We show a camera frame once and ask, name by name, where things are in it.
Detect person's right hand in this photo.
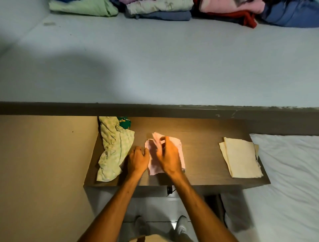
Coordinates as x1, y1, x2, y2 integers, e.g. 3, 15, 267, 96
156, 136, 184, 179

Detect person's left hand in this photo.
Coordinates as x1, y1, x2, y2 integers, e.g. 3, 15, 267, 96
126, 146, 151, 179

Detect pink garment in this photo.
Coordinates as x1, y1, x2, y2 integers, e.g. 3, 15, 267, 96
144, 132, 186, 176

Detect green checkered baby pants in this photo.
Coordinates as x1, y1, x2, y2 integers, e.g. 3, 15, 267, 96
96, 116, 136, 182

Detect green cartoon print garment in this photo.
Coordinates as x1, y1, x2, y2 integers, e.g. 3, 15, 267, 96
117, 116, 132, 130

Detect cream yellow garment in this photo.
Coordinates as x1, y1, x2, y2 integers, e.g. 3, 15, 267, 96
219, 136, 264, 179

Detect stack of clothes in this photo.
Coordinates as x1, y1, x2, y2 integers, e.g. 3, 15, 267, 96
49, 0, 319, 29

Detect person's right forearm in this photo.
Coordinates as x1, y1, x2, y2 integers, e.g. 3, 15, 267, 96
170, 169, 240, 242

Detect person's left forearm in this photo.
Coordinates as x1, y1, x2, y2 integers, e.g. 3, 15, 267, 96
77, 172, 144, 242

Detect person's left shoe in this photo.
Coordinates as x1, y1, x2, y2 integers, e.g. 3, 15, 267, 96
134, 215, 150, 236

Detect brown wooden bedside cabinet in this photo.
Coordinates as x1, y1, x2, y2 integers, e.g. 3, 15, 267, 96
83, 116, 271, 197

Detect white bed sheet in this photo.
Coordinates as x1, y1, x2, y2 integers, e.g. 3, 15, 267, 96
220, 133, 319, 242

